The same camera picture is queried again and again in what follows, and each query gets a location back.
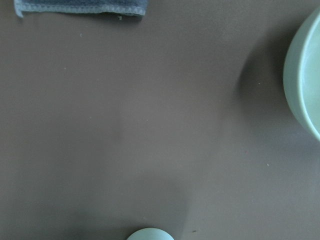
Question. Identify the green bowl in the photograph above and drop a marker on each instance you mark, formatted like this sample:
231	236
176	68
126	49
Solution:
301	74

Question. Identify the green cup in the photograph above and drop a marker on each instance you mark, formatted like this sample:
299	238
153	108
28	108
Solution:
150	233

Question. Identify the grey cloth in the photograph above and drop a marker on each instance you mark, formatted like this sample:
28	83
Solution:
122	7

